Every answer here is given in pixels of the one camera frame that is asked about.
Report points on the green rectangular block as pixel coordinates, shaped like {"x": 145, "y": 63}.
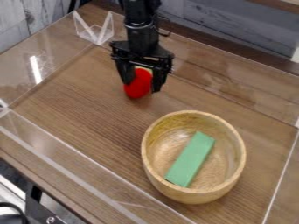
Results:
{"x": 190, "y": 160}

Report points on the black table leg bracket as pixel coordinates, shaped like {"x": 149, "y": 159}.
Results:
{"x": 37, "y": 210}

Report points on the red toy strawberry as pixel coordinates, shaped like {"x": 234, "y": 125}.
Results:
{"x": 141, "y": 85}

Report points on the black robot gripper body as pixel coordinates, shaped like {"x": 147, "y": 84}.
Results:
{"x": 141, "y": 50}

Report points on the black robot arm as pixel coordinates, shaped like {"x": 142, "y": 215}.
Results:
{"x": 141, "y": 13}

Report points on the clear acrylic corner bracket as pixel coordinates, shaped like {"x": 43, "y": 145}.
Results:
{"x": 98, "y": 34}

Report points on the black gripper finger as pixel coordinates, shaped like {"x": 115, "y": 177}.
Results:
{"x": 126, "y": 71}
{"x": 161, "y": 73}

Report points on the wooden bowl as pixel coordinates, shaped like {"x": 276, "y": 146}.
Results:
{"x": 166, "y": 138}

